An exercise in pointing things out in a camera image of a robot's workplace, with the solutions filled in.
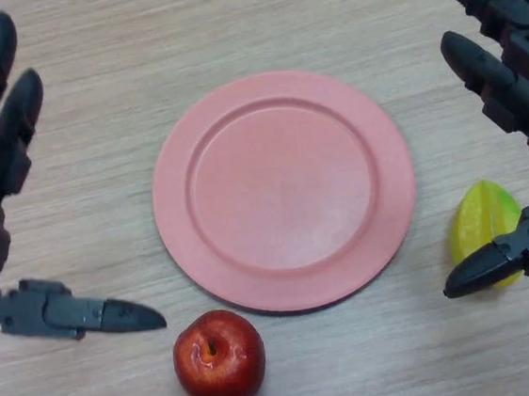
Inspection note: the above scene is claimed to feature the pink round plate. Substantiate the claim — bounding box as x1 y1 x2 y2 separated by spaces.
140 56 429 328

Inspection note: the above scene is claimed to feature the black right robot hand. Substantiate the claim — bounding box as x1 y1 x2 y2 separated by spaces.
412 0 529 302

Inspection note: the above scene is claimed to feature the red apple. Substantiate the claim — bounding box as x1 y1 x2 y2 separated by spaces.
168 305 270 396

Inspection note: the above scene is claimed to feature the yellow green starfruit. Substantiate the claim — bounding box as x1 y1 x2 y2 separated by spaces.
443 175 529 293

